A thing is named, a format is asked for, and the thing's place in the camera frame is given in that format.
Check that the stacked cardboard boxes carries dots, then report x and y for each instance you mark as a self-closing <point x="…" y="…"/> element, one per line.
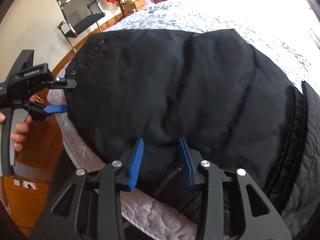
<point x="132" y="6"/>

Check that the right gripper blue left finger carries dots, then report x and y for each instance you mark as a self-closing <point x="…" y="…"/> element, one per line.
<point x="134" y="163"/>

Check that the black quilted pants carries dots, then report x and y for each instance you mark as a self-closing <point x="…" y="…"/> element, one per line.
<point x="228" y="101"/>

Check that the black chrome cantilever chair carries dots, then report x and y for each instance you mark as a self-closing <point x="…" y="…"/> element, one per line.
<point x="78" y="16"/>

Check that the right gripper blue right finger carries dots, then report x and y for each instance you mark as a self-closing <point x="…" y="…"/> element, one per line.
<point x="185" y="158"/>

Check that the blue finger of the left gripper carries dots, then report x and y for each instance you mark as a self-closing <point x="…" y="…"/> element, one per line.
<point x="63" y="83"/>
<point x="53" y="109"/>

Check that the person's left hand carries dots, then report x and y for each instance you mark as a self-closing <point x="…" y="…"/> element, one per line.
<point x="19" y="137"/>

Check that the grey patterned quilted bedspread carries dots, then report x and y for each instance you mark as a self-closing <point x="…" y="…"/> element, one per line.
<point x="232" y="204"/>

